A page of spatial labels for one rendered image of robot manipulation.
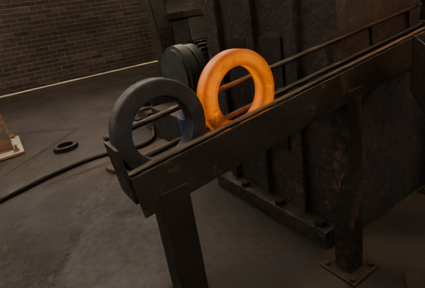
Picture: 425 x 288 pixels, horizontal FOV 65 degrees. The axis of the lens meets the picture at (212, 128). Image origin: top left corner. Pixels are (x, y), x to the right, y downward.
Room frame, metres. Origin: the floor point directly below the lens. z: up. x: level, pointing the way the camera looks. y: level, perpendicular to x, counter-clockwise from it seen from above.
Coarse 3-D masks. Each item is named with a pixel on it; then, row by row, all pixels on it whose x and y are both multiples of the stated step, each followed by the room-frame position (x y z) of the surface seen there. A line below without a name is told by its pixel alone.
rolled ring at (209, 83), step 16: (208, 64) 0.68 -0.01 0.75; (224, 64) 0.67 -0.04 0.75; (240, 64) 0.69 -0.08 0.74; (256, 64) 0.71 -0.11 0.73; (208, 80) 0.65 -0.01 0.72; (256, 80) 0.73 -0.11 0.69; (272, 80) 0.73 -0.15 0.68; (208, 96) 0.64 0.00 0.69; (256, 96) 0.73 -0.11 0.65; (272, 96) 0.73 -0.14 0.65; (208, 112) 0.64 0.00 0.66
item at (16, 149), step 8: (0, 120) 2.60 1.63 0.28; (0, 128) 2.59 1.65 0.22; (0, 136) 2.58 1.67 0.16; (8, 136) 2.61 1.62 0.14; (16, 136) 3.00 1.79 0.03; (0, 144) 2.57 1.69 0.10; (8, 144) 2.60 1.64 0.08; (16, 144) 2.74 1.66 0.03; (0, 152) 2.56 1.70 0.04; (8, 152) 2.57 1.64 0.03; (16, 152) 2.53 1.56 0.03; (24, 152) 2.53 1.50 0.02; (0, 160) 2.45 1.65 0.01
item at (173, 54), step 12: (168, 48) 2.13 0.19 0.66; (180, 48) 2.03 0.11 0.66; (192, 48) 2.07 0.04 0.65; (204, 48) 2.06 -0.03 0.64; (168, 60) 2.11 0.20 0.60; (180, 60) 1.97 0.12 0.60; (192, 60) 1.97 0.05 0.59; (204, 60) 2.01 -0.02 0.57; (168, 72) 2.14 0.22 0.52; (180, 72) 2.00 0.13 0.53; (192, 72) 1.94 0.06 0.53; (192, 84) 1.94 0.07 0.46; (156, 108) 2.34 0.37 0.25; (156, 120) 2.34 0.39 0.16; (168, 120) 2.16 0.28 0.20; (168, 132) 2.19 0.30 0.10; (180, 132) 2.03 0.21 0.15
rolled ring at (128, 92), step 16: (144, 80) 0.60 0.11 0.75; (160, 80) 0.60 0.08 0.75; (176, 80) 0.62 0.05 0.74; (128, 96) 0.57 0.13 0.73; (144, 96) 0.58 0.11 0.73; (160, 96) 0.60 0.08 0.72; (176, 96) 0.61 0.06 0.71; (192, 96) 0.63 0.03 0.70; (112, 112) 0.57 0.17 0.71; (128, 112) 0.56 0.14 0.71; (192, 112) 0.63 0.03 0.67; (112, 128) 0.55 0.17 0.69; (128, 128) 0.56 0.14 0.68; (192, 128) 0.62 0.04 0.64; (112, 144) 0.56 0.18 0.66; (128, 144) 0.56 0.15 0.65; (128, 160) 0.55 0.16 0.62; (144, 160) 0.57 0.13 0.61
